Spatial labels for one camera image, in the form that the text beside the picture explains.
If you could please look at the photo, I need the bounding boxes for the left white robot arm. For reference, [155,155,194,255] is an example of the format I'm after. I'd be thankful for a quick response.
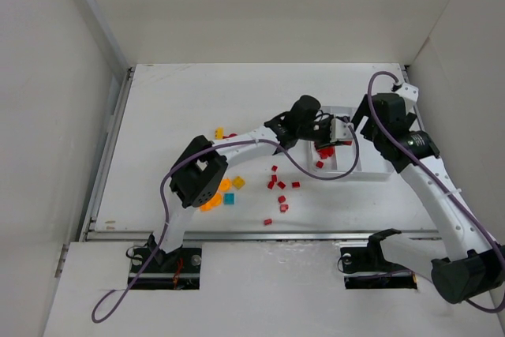
[147,95,335,266]

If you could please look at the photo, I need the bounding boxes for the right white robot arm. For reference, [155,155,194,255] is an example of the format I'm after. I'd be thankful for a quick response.
[344,93,504,304]

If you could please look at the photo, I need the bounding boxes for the red legos in tray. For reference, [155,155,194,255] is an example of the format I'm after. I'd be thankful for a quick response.
[315,141,353,170]

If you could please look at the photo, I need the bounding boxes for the white sorting tray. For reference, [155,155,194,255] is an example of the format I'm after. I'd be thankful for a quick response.
[304,105,394,182]

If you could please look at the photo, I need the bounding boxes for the yellow 2x4 lego brick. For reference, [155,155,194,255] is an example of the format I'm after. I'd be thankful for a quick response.
[215,127,224,140]

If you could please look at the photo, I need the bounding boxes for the yellow 2x2 lego brick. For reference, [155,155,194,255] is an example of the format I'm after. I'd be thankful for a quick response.
[232,176,245,189]

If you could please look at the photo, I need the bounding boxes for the orange D-shaped lego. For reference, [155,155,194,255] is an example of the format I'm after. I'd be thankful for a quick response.
[218,178,232,192]

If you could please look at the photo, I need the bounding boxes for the teal 2x2 lego brick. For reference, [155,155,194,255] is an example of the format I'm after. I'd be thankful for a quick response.
[223,193,235,205]

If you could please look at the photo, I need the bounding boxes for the orange lego pile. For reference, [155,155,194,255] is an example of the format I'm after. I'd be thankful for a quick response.
[200,193,223,212]

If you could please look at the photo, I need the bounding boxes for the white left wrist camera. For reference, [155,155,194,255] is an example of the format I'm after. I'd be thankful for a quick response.
[330,116,354,144]

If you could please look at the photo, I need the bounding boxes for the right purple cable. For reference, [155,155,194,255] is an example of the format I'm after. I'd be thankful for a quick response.
[367,71,505,314]

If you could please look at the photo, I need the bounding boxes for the purple cable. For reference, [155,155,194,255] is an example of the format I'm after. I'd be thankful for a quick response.
[91,123,360,324]
[367,71,505,314]

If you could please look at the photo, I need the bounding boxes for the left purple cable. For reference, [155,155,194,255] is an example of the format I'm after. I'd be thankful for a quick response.
[91,123,360,324]

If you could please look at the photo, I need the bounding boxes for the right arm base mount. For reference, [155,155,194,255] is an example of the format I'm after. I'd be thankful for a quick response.
[337,246,417,290]

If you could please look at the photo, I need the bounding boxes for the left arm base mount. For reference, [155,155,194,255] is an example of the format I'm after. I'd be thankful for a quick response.
[125,237,203,290]

